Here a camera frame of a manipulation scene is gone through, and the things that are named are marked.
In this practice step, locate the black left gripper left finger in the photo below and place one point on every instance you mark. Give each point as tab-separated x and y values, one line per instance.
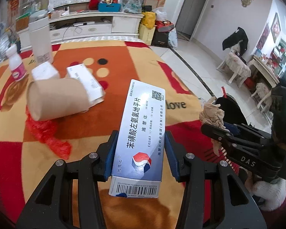
50	205

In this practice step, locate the red patterned blanket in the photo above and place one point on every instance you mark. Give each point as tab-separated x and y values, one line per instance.
24	160

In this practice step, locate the white TV cabinet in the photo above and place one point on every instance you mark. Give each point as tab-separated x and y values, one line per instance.
89	24

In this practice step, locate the white gloved right hand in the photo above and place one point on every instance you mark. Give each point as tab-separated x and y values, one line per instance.
274	195

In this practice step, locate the beige stocking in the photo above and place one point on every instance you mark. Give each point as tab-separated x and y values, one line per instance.
213	115

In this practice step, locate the white chair with cover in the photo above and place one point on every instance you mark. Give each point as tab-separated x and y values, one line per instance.
237	66

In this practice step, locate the yellow bag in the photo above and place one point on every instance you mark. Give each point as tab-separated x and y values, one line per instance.
148	19

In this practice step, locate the white pink pill bottle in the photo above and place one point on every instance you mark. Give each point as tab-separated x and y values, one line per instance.
16	64

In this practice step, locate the small white medicine box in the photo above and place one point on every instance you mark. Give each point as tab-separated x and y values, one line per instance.
93	88

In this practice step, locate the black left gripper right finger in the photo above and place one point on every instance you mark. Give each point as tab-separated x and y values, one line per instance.
214	196

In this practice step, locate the clear plastic bag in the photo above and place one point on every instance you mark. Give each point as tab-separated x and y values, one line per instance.
133	7

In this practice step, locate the black trash bin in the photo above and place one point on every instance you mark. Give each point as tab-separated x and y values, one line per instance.
232	111

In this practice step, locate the white side table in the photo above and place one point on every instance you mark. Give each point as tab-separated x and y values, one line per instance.
265	71

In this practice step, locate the blue storage basket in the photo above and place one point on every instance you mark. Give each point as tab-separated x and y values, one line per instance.
113	7

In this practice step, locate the red plastic bag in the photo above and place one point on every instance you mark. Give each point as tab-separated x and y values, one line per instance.
44	132

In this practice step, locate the white thermos bottle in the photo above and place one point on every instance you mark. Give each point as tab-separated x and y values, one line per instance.
40	40

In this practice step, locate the black jacket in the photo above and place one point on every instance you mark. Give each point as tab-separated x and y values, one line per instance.
238	37

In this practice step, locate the blue white medicine box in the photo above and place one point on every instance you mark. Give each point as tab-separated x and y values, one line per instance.
138	161

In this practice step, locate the brown paper cup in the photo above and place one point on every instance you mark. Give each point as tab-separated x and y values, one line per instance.
55	98

